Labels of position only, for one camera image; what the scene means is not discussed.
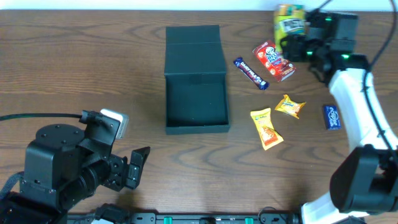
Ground green Pretz box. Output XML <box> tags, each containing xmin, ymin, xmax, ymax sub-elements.
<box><xmin>274</xmin><ymin>4</ymin><xmax>305</xmax><ymax>53</ymax></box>

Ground red Hello Panda box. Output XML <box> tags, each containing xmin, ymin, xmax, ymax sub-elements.
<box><xmin>252</xmin><ymin>40</ymin><xmax>296</xmax><ymax>82</ymax></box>

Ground small yellow lemon snack packet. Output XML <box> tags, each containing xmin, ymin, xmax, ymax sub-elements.
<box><xmin>275</xmin><ymin>95</ymin><xmax>306</xmax><ymax>119</ymax></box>

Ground black gift box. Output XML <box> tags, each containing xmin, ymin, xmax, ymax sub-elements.
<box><xmin>164</xmin><ymin>25</ymin><xmax>230</xmax><ymax>134</ymax></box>

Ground Dairy Milk chocolate bar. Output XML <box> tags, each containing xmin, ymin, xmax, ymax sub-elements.
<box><xmin>233</xmin><ymin>57</ymin><xmax>269</xmax><ymax>90</ymax></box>

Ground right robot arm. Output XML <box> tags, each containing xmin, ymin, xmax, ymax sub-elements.
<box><xmin>280</xmin><ymin>9</ymin><xmax>397</xmax><ymax>223</ymax></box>

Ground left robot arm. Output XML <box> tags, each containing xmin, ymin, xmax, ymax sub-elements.
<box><xmin>1</xmin><ymin>124</ymin><xmax>150</xmax><ymax>223</ymax></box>

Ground blue Eclipse mint tin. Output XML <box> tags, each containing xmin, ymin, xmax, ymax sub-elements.
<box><xmin>323</xmin><ymin>105</ymin><xmax>341</xmax><ymax>130</ymax></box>

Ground long yellow Julie's snack packet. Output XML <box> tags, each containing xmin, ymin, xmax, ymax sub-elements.
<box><xmin>250</xmin><ymin>108</ymin><xmax>284</xmax><ymax>151</ymax></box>

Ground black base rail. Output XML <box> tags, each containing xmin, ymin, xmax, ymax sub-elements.
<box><xmin>67</xmin><ymin>212</ymin><xmax>301</xmax><ymax>224</ymax></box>

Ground left black cable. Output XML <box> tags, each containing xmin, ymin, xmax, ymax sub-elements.
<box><xmin>0</xmin><ymin>113</ymin><xmax>83</xmax><ymax>122</ymax></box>

